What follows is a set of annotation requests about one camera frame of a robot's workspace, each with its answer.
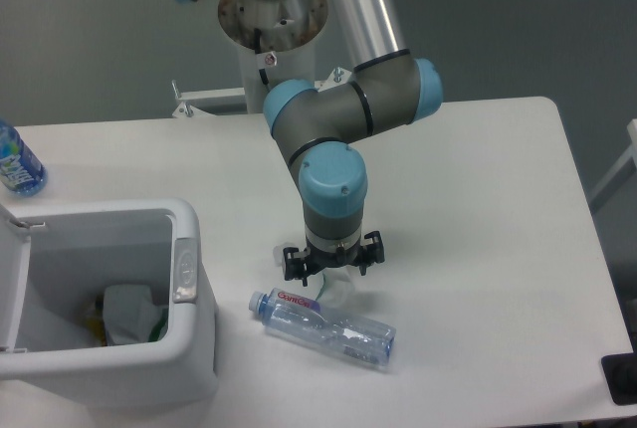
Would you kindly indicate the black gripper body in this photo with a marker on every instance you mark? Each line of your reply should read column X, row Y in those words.
column 318, row 259

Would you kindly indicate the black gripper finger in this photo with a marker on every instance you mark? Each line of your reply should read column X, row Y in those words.
column 371, row 252
column 294, row 264

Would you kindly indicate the clear plastic bottle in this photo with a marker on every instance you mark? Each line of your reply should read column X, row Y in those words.
column 335, row 332

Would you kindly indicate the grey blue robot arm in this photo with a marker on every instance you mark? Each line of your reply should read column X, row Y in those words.
column 316, row 129

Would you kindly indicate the white trash in can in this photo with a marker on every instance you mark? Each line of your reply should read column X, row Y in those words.
column 130, row 316

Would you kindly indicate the white plastic trash can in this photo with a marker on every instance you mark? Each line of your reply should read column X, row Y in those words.
column 56, row 263

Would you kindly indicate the black table clamp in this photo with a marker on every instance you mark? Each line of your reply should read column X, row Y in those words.
column 620, row 374

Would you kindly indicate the blue labelled water bottle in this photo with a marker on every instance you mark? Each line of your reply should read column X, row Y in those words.
column 22, row 172

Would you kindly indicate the white metal base bracket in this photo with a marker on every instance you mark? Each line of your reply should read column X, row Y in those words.
column 233, row 100

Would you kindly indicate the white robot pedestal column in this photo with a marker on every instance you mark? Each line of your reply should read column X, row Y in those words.
column 275, row 41

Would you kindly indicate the white frame at right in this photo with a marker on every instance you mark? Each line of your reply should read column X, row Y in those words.
column 617, row 175

